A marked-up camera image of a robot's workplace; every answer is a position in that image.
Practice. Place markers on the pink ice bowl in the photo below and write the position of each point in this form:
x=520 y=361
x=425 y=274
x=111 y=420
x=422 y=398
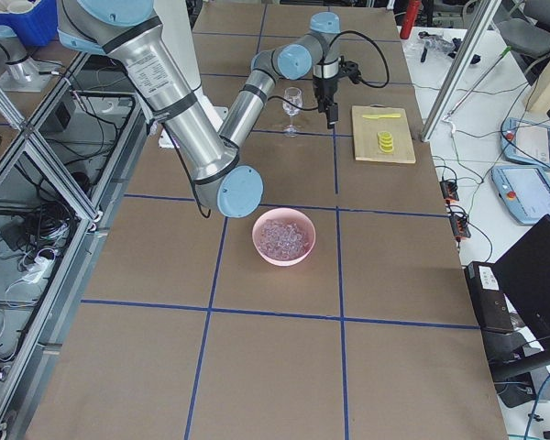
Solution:
x=285 y=215

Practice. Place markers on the clear plastic bag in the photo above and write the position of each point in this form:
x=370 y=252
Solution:
x=435 y=42

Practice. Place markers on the heap of ice cubes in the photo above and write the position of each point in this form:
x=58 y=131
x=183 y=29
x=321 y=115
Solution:
x=283 y=240

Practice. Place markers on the near blue teach pendant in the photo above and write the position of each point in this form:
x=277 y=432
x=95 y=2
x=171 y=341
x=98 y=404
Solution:
x=525 y=191

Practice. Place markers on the black monitor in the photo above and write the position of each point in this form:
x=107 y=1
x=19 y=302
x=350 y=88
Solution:
x=523 y=273

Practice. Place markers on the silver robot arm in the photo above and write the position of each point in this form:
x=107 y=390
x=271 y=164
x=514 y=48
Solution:
x=153 y=41

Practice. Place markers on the aluminium frame post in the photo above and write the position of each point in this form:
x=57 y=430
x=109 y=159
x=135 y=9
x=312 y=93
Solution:
x=478 y=26

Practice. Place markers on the yellow plastic knife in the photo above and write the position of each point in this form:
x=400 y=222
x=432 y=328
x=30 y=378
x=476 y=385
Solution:
x=381 y=116

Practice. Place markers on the blue teach pendant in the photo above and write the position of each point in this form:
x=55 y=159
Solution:
x=526 y=142
x=525 y=191

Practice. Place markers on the red fire extinguisher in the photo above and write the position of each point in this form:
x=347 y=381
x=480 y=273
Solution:
x=410 y=16

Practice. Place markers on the clear wine glass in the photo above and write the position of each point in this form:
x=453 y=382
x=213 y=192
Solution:
x=292 y=104

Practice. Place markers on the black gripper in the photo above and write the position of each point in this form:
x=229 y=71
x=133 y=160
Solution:
x=324 y=89

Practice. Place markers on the black power box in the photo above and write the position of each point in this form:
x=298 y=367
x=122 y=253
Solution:
x=488 y=300

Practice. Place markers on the blue storage bin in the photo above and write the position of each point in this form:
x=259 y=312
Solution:
x=38 y=27

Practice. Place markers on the pink thin rod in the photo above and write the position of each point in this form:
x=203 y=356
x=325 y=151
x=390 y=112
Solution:
x=447 y=117

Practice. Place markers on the far blue teach pendant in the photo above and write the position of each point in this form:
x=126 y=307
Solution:
x=526 y=142

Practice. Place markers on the bamboo cutting board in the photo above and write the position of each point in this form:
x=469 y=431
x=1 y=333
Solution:
x=366 y=139

